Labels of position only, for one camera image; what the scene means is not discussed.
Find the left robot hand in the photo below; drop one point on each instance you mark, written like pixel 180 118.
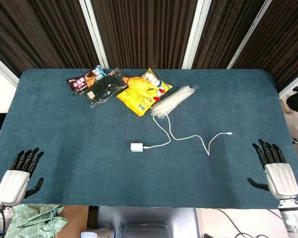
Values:
pixel 12 184

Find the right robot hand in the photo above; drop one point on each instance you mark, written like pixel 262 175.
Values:
pixel 281 179

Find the white power adapter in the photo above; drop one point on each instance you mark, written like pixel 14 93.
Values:
pixel 136 147

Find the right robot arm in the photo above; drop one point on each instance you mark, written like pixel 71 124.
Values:
pixel 294 218

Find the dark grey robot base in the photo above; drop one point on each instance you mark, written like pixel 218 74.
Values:
pixel 149 220

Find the green checked cloth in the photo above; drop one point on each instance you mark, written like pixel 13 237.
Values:
pixel 32 220

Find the blue table cloth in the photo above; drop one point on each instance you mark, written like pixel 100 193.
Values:
pixel 89 168

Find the purple snack bag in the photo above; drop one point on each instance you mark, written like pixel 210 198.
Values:
pixel 79 83

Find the black garment in clear bag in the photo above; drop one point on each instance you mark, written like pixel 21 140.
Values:
pixel 101 89

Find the clear pack of straws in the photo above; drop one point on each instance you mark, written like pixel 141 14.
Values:
pixel 173 99

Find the dark brown partition panel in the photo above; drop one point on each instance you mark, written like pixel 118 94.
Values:
pixel 39 32
pixel 285 37
pixel 226 29
pixel 146 32

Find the blue white small packet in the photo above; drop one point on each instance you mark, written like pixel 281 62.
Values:
pixel 98 70

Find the yellow snack bag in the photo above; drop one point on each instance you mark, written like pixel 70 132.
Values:
pixel 136 101

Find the white partition post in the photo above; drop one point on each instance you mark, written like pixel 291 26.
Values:
pixel 196 32
pixel 248 34
pixel 94 32
pixel 293 86
pixel 3 69

